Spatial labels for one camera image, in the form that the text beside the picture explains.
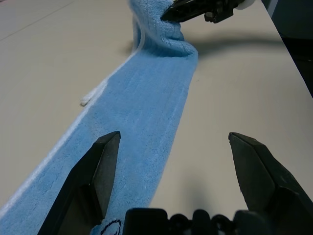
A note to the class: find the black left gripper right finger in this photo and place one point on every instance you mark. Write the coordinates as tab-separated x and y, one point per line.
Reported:
264	176

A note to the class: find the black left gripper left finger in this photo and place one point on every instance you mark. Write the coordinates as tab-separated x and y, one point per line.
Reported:
80	186

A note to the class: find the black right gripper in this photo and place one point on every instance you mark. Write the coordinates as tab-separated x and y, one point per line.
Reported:
222	9

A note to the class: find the light blue towel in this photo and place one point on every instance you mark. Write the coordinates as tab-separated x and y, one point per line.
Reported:
146	98

